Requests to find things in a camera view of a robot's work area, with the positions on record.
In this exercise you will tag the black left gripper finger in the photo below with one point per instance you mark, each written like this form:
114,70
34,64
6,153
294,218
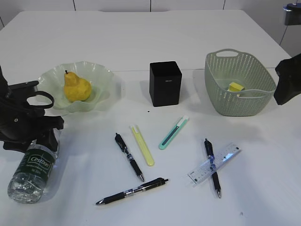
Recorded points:
49,140

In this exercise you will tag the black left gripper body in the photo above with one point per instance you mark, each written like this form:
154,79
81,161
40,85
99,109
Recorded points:
20,122

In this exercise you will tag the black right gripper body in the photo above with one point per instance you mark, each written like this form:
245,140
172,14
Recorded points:
289,82

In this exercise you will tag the clear water bottle green label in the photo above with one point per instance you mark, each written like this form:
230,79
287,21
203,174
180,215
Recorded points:
31,176

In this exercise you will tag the yellow waste paper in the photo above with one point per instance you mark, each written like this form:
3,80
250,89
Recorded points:
235,87

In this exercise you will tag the yellow pear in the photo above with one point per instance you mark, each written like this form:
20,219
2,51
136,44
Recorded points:
76,88

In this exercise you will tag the mint green utility knife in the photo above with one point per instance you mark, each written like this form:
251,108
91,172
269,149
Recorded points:
173,132

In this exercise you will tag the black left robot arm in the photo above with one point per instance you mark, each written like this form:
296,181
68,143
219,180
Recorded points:
22,123

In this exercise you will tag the green woven plastic basket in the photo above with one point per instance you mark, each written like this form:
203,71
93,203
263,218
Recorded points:
244,69

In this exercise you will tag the black pen beside highlighter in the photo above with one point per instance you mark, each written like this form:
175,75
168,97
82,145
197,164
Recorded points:
119,140

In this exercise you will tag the pale green wavy glass plate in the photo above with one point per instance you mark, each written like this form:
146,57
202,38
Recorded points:
52,82

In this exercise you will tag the yellow highlighter pen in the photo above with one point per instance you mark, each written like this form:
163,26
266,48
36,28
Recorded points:
142,145

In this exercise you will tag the black pen under ruler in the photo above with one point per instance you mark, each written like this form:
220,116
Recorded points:
210,155

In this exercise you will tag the black pen lying near front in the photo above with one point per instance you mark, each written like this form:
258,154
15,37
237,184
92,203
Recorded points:
133,191

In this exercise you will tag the black square pen holder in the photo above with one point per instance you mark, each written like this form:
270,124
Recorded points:
165,83

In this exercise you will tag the clear plastic ruler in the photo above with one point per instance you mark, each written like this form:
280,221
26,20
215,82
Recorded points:
203,171

